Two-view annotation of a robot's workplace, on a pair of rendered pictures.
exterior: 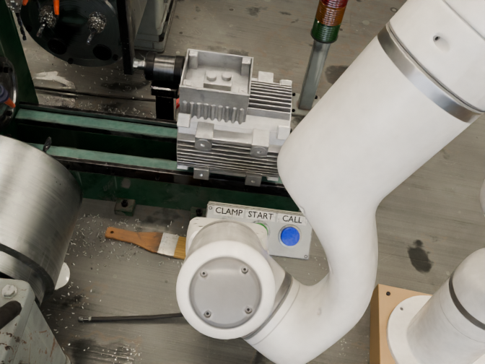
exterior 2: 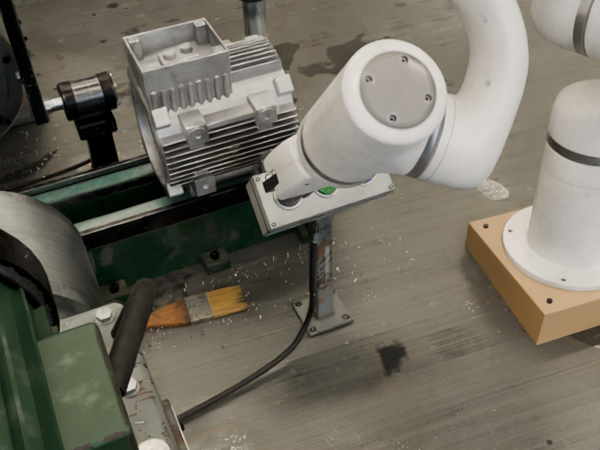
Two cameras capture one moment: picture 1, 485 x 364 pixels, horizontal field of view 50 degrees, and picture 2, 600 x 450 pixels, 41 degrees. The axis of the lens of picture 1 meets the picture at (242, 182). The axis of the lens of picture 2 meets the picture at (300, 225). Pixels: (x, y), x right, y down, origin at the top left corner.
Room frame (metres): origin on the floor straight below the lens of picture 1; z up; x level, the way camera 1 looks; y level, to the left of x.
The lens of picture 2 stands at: (-0.26, 0.23, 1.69)
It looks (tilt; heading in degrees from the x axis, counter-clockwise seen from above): 43 degrees down; 341
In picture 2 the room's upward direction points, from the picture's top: 3 degrees counter-clockwise
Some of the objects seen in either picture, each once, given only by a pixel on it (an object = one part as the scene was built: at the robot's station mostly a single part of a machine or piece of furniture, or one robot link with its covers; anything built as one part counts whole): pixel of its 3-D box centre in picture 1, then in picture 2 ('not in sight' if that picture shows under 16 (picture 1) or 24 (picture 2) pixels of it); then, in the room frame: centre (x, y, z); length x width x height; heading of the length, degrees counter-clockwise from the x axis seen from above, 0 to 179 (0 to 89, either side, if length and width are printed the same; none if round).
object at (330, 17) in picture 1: (330, 9); not in sight; (1.00, -0.13, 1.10); 0.06 x 0.06 x 0.04
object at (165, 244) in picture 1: (154, 241); (179, 313); (0.52, 0.16, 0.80); 0.21 x 0.05 x 0.01; 88
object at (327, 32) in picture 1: (326, 26); not in sight; (1.00, -0.13, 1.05); 0.06 x 0.06 x 0.04
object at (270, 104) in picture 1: (234, 125); (212, 115); (0.69, 0.04, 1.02); 0.20 x 0.19 x 0.19; 93
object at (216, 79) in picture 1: (216, 86); (178, 66); (0.69, 0.08, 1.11); 0.12 x 0.11 x 0.07; 93
